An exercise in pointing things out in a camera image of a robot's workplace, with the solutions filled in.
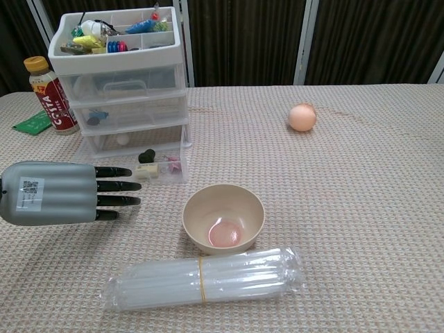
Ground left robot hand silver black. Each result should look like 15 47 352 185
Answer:
0 161 142 227

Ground small black rubber cap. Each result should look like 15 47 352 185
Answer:
137 148 157 164

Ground clear plastic storage bin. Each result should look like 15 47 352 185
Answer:
78 130 190 185

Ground white drawer organizer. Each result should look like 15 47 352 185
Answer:
47 6 192 159

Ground yellow tag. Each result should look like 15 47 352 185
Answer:
135 164 160 180

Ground red coffee bottle yellow cap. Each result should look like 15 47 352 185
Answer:
23 55 81 136

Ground pink clip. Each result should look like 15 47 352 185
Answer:
162 155 181 174

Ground colourful snack packets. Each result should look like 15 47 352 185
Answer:
59 42 93 56

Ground yellow packet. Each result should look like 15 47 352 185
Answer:
71 34 105 49

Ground beige bowl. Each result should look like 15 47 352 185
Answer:
182 184 266 257

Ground white round toy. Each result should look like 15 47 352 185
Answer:
80 19 105 37

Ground clear wrapped straw bundle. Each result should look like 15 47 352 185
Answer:
100 245 307 313

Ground blue packet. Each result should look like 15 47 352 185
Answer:
124 19 157 35

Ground brown eggshell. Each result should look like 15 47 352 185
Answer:
287 103 318 133

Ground beige woven tablecloth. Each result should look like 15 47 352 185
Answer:
0 82 444 333

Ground grey metal partition post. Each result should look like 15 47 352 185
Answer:
172 0 195 87
427 57 444 84
293 0 320 86
26 0 53 42

